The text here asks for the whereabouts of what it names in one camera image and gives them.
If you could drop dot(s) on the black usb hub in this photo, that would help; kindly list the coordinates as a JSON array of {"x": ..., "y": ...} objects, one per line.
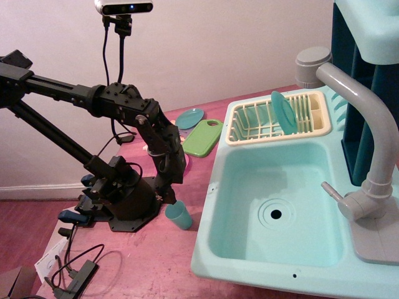
[{"x": 81, "y": 280}]

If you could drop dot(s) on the white paper box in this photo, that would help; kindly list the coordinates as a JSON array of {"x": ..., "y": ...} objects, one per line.
[{"x": 54, "y": 247}]

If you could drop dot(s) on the silver depth camera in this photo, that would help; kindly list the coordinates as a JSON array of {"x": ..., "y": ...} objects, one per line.
[{"x": 118, "y": 8}]

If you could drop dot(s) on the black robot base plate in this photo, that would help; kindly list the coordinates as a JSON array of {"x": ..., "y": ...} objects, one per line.
[{"x": 129, "y": 213}]

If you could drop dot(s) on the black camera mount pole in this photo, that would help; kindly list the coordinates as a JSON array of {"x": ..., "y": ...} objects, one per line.
[{"x": 123, "y": 28}]

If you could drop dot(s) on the teal plate in rack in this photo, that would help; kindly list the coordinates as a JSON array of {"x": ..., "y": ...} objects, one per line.
[{"x": 284, "y": 113}]

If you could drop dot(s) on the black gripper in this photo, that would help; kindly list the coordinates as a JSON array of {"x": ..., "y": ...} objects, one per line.
[{"x": 165, "y": 148}]

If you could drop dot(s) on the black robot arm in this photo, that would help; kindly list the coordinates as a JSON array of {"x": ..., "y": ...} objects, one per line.
[{"x": 115, "y": 191}]

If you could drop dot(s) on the pink plate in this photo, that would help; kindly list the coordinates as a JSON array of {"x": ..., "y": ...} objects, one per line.
[{"x": 188, "y": 164}]

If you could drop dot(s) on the teal toy sink unit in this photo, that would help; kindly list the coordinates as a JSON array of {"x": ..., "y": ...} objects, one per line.
[{"x": 267, "y": 221}]

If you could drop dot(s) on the teal oval plate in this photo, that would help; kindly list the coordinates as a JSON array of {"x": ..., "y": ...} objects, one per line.
[{"x": 189, "y": 118}]

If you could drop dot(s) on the blue table clamp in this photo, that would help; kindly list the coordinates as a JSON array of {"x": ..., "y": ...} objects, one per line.
[{"x": 68, "y": 216}]

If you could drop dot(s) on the grey toy faucet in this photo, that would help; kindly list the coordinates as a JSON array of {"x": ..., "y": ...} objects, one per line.
[{"x": 370, "y": 144}]

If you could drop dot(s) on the green cutting board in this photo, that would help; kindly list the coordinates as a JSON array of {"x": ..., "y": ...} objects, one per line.
[{"x": 203, "y": 138}]

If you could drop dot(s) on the cream dish rack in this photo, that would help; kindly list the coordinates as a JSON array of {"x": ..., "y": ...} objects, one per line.
[{"x": 254, "y": 121}]

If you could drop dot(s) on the teal plastic cup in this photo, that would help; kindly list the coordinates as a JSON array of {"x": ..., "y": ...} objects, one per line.
[{"x": 179, "y": 215}]

